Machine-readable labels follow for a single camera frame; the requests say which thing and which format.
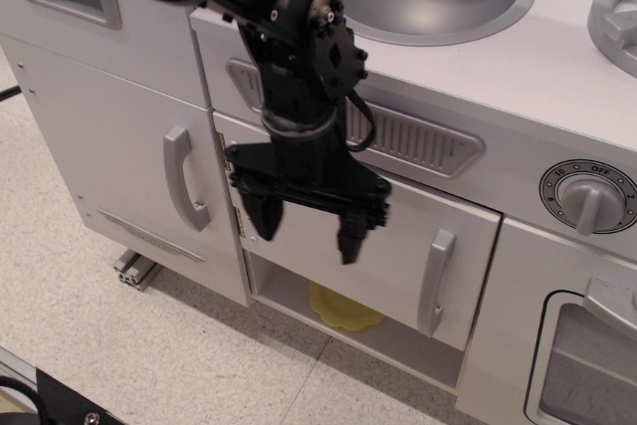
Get silver oven door handle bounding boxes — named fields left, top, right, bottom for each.
left=582, top=278, right=636, bottom=340

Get toy oven door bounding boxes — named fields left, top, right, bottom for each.
left=525, top=291, right=636, bottom=424

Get silver toy faucet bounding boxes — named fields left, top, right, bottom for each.
left=587, top=0, right=636, bottom=77

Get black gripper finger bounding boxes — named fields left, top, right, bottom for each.
left=337, top=213, right=368, bottom=265
left=242, top=192, right=284, bottom=241

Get aluminium extrusion bar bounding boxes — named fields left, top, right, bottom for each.
left=113, top=250, right=163, bottom=292

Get yellow toy plate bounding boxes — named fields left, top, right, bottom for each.
left=309, top=282, right=386, bottom=331

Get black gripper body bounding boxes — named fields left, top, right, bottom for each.
left=226, top=110, right=391, bottom=230

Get silver cabinet door handle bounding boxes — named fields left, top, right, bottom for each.
left=417, top=229, right=456, bottom=337

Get white fridge door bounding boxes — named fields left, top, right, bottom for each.
left=1, top=37, right=252, bottom=305

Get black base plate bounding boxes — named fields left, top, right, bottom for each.
left=36, top=368, right=123, bottom=425

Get silver fridge door handle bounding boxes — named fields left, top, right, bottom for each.
left=162, top=124, right=210, bottom=232

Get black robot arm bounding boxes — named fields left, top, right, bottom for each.
left=158, top=0, right=391, bottom=264

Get white cabinet door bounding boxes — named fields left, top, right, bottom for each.
left=212, top=111, right=503, bottom=352

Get aluminium frame rail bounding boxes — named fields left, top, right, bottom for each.
left=0, top=347, right=37, bottom=391

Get silver fridge emblem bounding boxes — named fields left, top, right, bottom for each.
left=98, top=208, right=207, bottom=263

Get silver vent grille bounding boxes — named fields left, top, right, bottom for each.
left=224, top=58, right=487, bottom=180

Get black cable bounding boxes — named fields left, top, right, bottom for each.
left=0, top=374, right=46, bottom=425

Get white toy kitchen cabinet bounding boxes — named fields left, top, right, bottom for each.
left=7, top=0, right=636, bottom=424

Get silver timer knob dial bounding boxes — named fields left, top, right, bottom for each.
left=539, top=159, right=636, bottom=236

